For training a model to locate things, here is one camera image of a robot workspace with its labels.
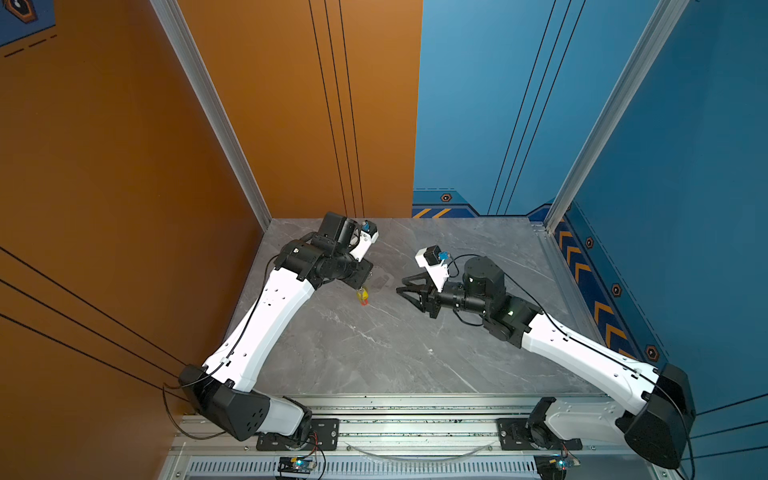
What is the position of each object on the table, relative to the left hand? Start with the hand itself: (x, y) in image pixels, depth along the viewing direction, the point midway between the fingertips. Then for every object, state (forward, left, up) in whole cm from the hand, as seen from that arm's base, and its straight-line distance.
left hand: (364, 264), depth 74 cm
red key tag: (0, +1, -20) cm, 20 cm away
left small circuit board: (-39, +15, -28) cm, 51 cm away
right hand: (-8, -9, +2) cm, 12 cm away
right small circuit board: (-38, -48, -26) cm, 66 cm away
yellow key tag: (-2, +1, -12) cm, 12 cm away
